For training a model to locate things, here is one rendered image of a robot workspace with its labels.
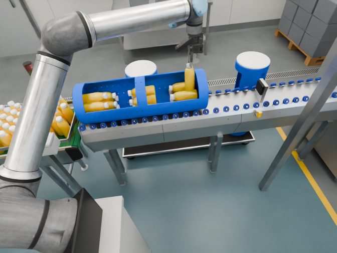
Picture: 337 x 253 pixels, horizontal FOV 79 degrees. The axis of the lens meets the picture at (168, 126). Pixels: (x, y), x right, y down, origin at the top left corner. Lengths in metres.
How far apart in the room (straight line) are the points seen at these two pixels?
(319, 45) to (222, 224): 3.10
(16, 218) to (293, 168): 2.39
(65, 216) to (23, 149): 0.29
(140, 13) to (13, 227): 0.80
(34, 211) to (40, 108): 0.35
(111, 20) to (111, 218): 0.79
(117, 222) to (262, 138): 2.11
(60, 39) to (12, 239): 0.61
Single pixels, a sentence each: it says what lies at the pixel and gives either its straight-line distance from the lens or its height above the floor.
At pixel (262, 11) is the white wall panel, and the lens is 5.23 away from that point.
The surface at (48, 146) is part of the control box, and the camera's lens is 1.40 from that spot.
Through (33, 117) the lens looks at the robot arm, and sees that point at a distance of 0.88.
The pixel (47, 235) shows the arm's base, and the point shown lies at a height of 1.34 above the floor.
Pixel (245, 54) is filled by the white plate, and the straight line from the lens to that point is 2.07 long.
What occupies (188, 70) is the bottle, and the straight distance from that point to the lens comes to 1.36.
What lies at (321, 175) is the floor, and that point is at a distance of 2.70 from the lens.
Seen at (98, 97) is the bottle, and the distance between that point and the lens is 1.47.
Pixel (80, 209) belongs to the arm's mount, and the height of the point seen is 1.32.
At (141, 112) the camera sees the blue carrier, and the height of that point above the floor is 1.08.
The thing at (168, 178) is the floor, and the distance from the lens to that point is 2.27.
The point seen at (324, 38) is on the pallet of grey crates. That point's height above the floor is 0.46.
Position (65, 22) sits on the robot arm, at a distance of 0.78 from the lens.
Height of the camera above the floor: 2.02
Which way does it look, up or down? 48 degrees down
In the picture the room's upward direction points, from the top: 6 degrees counter-clockwise
